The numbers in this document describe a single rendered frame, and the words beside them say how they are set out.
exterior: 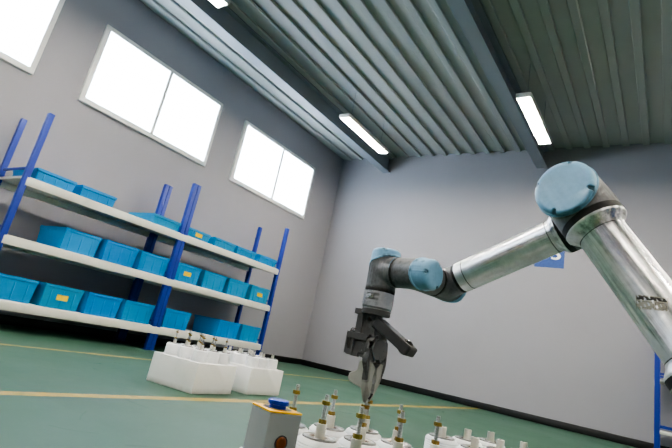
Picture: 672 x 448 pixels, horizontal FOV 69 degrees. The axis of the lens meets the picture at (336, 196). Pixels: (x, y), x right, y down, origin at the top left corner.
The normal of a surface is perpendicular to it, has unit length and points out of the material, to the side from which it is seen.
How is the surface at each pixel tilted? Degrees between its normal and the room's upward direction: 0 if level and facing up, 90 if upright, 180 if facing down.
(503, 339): 90
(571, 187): 84
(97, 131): 90
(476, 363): 90
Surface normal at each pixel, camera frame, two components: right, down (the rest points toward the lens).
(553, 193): -0.70, -0.44
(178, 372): -0.43, -0.35
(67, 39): 0.82, 0.00
